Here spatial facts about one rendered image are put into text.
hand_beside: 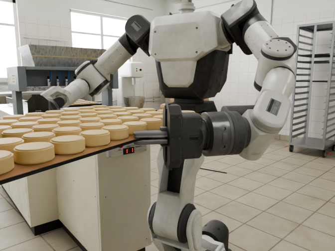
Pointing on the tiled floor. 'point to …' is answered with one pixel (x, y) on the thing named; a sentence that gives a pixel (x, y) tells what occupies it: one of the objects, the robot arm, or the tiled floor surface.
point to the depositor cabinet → (35, 195)
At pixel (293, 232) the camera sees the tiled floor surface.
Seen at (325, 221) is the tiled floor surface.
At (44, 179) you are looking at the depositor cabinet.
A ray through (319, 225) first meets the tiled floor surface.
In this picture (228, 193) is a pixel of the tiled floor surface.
